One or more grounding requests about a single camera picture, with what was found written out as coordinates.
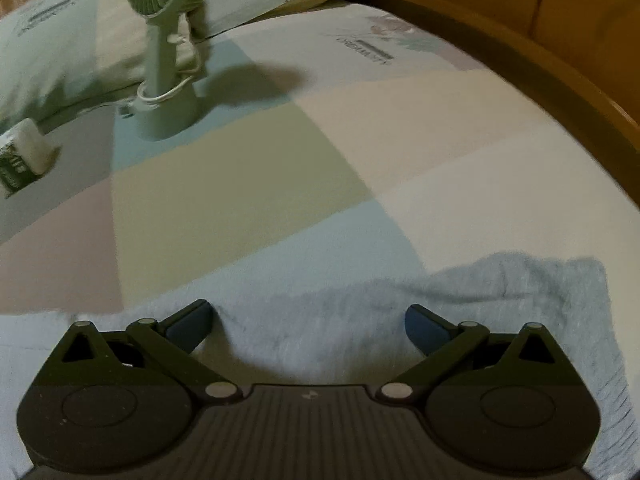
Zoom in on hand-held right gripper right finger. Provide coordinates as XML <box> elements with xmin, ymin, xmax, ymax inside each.
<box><xmin>375</xmin><ymin>302</ymin><xmax>558</xmax><ymax>404</ymax></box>

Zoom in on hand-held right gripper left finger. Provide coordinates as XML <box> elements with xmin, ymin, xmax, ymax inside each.
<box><xmin>60</xmin><ymin>299</ymin><xmax>246</xmax><ymax>404</ymax></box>

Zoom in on grey sweatpants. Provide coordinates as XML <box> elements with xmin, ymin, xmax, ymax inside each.
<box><xmin>0</xmin><ymin>255</ymin><xmax>640</xmax><ymax>480</ymax></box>

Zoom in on green handheld fan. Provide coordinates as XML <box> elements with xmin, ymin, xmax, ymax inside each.
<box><xmin>125</xmin><ymin>0</ymin><xmax>211</xmax><ymax>142</ymax></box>

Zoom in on small white green packet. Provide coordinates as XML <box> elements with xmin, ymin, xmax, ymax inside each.
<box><xmin>0</xmin><ymin>119</ymin><xmax>57</xmax><ymax>200</ymax></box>

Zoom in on wooden headboard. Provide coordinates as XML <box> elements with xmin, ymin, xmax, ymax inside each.
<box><xmin>345</xmin><ymin>0</ymin><xmax>640</xmax><ymax>131</ymax></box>

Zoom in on white fan cord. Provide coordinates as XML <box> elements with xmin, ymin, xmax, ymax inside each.
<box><xmin>117</xmin><ymin>35</ymin><xmax>208</xmax><ymax>118</ymax></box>

